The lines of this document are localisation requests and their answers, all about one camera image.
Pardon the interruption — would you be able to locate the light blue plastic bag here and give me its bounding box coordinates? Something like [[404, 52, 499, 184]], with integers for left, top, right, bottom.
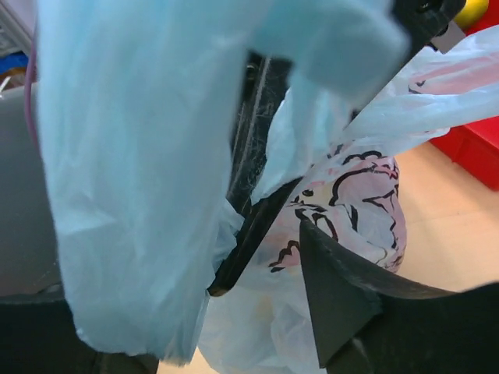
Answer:
[[37, 1, 498, 373]]

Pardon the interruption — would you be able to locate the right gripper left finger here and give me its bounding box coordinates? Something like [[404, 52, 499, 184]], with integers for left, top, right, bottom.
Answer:
[[1, 286, 159, 374]]

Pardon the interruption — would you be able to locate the yellow lemon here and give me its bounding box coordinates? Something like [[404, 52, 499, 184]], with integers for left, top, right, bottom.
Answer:
[[454, 0, 489, 28]]

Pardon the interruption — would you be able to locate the red plastic tray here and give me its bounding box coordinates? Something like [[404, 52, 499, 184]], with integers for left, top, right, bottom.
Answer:
[[428, 7, 499, 192]]

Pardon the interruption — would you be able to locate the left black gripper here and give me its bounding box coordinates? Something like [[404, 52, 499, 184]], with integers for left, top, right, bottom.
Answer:
[[206, 0, 467, 299]]

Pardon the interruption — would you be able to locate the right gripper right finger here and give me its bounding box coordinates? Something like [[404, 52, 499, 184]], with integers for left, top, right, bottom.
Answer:
[[299, 220, 498, 374]]

